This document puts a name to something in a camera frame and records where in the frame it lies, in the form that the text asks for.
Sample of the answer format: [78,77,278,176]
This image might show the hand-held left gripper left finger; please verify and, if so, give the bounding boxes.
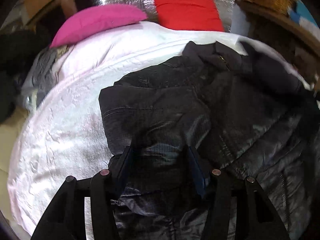
[31,145,134,240]

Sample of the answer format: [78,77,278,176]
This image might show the red pillow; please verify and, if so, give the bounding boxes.
[151,0,225,32]

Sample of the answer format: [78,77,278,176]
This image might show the grey cloth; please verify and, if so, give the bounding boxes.
[22,47,61,108]

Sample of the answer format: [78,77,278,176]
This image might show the pale pink bed blanket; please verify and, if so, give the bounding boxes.
[7,21,313,238]

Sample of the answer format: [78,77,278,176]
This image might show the brown wooden table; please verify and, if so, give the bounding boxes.
[22,0,73,28]

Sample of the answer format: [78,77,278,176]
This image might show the curved wooden furniture edge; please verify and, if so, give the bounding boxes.
[236,0,320,85]

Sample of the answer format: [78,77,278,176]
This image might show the black puffer jacket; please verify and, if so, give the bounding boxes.
[99,41,320,240]

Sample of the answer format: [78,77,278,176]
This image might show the pile of black clothes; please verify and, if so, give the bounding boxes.
[0,30,53,124]

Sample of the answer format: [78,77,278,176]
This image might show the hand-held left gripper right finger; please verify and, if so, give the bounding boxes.
[186,145,292,240]

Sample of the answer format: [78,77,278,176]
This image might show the magenta pillow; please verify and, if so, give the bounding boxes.
[49,4,148,48]

